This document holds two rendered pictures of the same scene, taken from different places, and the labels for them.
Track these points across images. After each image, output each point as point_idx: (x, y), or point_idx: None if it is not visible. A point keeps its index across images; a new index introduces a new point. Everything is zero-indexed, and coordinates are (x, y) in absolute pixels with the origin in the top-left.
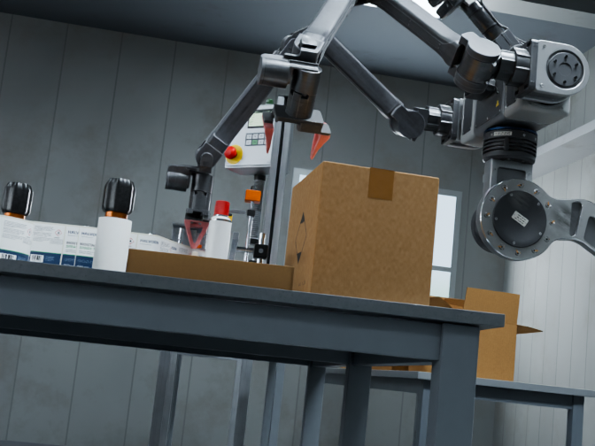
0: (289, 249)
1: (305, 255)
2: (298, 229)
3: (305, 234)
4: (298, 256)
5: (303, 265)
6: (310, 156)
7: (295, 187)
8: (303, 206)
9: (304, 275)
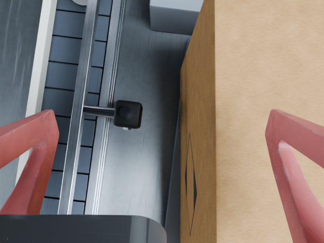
0: (188, 77)
1: (185, 236)
2: (192, 155)
3: (190, 222)
4: (186, 178)
5: (184, 218)
6: (271, 112)
7: (211, 23)
8: (198, 185)
9: (182, 228)
